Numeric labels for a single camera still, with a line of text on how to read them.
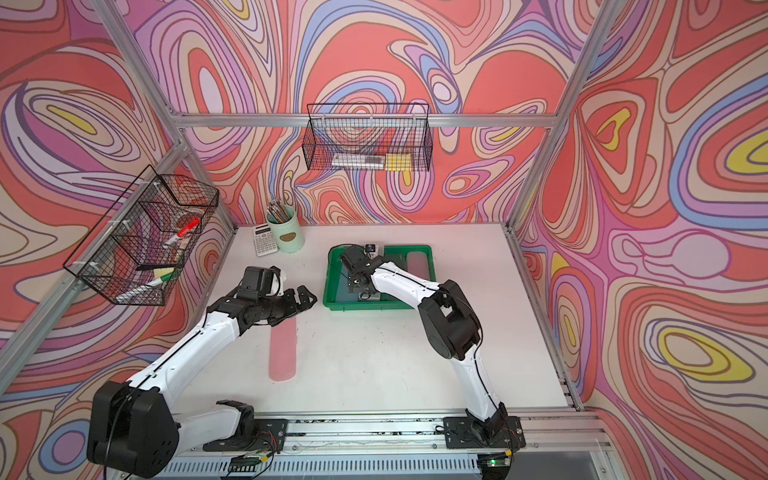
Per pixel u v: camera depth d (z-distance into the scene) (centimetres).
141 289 72
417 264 105
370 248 88
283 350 88
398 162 91
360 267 72
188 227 77
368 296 94
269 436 72
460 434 73
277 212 102
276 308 71
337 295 98
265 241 114
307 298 77
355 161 82
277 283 70
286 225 102
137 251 75
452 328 54
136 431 39
